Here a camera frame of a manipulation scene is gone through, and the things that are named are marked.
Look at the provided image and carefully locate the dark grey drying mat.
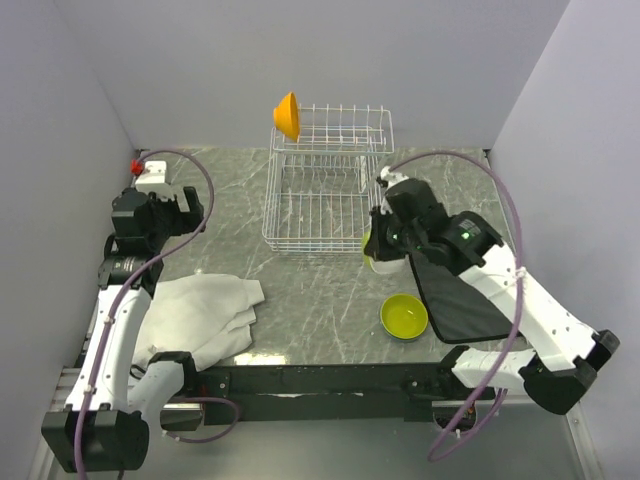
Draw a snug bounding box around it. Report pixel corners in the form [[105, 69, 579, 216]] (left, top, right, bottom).
[[409, 255, 512, 345]]

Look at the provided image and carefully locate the aluminium front rail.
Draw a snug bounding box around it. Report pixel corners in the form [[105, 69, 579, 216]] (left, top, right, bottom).
[[49, 365, 506, 410]]

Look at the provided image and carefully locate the aluminium left side rail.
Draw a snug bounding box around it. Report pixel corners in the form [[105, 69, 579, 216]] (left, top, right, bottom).
[[79, 148, 149, 356]]

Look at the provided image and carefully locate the orange bowl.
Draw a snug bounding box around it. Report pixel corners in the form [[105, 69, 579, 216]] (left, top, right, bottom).
[[273, 91, 300, 142]]

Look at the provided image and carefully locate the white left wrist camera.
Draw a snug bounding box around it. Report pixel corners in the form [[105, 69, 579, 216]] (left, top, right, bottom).
[[130, 159, 174, 201]]

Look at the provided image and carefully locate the aluminium rail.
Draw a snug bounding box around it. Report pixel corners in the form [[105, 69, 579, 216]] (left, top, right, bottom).
[[79, 148, 149, 356], [49, 365, 506, 410]]

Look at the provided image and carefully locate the white square bowl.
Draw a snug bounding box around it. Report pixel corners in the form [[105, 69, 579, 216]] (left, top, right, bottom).
[[361, 231, 405, 275]]

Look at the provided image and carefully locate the white cloth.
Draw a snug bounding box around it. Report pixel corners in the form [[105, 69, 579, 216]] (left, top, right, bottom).
[[132, 274, 265, 371]]

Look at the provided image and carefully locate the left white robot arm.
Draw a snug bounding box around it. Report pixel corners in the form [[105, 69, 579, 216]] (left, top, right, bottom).
[[41, 186, 212, 478]]

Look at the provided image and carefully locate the lime green bowl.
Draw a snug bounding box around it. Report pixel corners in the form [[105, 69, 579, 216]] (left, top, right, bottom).
[[380, 293, 429, 332]]

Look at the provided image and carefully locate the white wire dish rack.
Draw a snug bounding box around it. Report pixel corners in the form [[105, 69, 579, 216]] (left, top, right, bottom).
[[262, 104, 395, 253]]

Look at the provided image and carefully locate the blue bottom stacked bowl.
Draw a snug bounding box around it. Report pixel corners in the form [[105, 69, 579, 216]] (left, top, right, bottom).
[[385, 329, 425, 342]]

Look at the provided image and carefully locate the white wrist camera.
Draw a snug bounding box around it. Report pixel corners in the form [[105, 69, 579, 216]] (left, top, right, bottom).
[[130, 159, 174, 201], [376, 166, 409, 189]]

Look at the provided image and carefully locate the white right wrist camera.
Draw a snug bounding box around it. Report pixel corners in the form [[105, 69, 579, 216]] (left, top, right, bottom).
[[376, 166, 409, 189]]

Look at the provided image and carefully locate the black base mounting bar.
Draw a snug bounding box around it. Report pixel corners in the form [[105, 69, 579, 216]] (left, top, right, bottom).
[[178, 361, 472, 422]]

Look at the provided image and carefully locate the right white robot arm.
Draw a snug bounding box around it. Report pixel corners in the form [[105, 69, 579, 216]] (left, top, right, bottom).
[[364, 174, 620, 415]]

